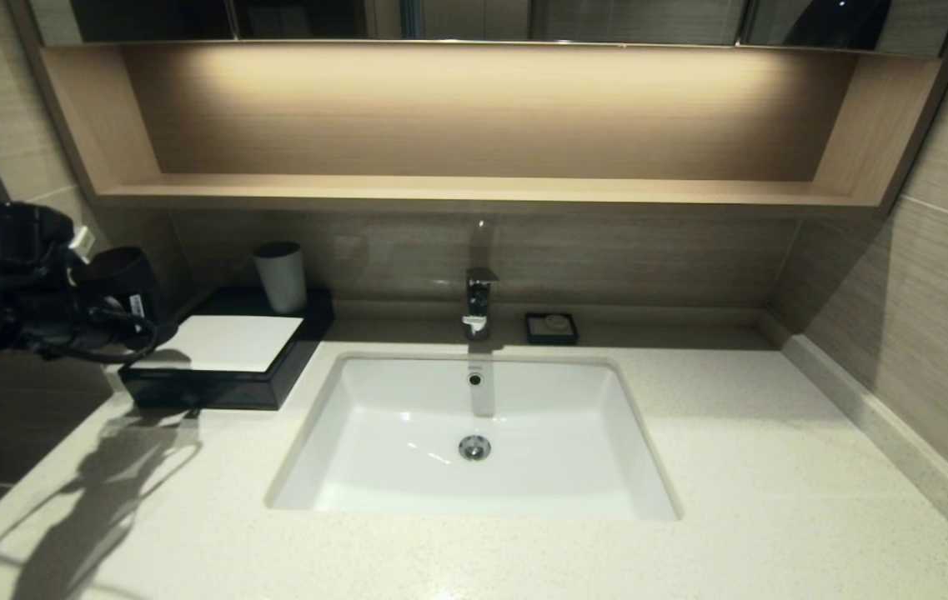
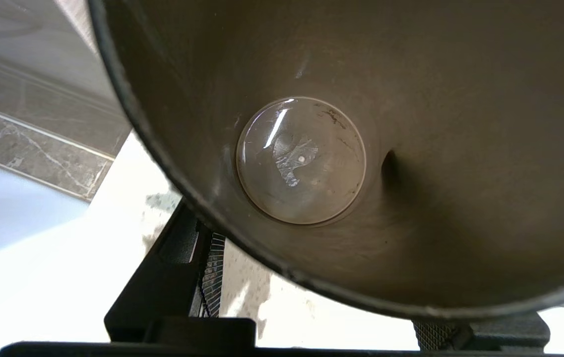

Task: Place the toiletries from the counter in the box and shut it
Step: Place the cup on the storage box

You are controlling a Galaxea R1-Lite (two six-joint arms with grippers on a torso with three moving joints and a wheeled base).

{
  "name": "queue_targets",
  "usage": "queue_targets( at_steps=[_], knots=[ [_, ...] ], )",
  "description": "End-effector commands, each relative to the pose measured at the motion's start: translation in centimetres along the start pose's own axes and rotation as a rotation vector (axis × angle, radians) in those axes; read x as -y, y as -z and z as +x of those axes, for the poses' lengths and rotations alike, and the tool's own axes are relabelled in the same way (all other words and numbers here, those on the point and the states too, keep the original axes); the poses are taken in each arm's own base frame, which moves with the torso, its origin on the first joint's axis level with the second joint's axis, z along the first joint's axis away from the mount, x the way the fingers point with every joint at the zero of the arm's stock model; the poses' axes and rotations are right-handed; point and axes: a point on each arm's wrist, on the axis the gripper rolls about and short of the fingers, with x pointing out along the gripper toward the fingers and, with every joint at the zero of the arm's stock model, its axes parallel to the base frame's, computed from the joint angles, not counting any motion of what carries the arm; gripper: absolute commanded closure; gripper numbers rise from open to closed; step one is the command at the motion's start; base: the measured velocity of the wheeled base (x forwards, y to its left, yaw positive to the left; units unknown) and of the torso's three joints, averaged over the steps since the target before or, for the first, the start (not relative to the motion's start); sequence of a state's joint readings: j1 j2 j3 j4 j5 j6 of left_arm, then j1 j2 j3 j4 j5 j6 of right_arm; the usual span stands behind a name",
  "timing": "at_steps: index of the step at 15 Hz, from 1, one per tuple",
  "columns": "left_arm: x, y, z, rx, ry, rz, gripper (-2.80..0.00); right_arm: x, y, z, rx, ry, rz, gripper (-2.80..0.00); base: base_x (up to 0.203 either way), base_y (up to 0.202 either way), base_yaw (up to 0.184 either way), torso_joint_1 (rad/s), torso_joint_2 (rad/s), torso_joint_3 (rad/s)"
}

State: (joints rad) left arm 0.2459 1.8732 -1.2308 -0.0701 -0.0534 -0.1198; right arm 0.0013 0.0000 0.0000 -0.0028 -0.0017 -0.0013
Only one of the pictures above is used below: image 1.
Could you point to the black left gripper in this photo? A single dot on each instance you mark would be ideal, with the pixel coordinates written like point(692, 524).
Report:
point(48, 321)

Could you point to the dark grey tumbler cup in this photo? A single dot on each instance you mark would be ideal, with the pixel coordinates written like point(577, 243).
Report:
point(119, 275)

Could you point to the black box drawer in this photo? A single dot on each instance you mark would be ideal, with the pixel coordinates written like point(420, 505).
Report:
point(232, 392)

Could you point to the black amenity drawer box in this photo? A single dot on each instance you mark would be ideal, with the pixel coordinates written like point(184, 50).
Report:
point(307, 333)

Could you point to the white card panel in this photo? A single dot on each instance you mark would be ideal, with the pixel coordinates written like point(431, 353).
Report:
point(232, 342)

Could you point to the pale grey cup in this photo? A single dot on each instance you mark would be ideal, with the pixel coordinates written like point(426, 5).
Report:
point(282, 282)

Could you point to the chrome basin faucet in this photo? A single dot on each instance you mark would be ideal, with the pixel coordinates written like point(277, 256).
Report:
point(478, 300)

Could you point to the chrome sink drain plug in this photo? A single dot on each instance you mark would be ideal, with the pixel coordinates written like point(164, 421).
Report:
point(474, 447)

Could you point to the black soap dish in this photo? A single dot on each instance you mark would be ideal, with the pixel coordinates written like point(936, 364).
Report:
point(534, 337)

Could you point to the round beige soap bar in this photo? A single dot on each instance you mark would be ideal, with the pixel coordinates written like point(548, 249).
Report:
point(557, 322)

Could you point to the white ceramic sink basin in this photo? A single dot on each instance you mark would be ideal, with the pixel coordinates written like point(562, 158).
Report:
point(557, 450)

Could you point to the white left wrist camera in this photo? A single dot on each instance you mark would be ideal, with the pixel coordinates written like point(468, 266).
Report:
point(80, 243)

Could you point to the wooden wall shelf niche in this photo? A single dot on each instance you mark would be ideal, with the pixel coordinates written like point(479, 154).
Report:
point(474, 192)

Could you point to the mirrored wall cabinet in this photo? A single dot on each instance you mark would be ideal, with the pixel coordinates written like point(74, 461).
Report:
point(632, 18)

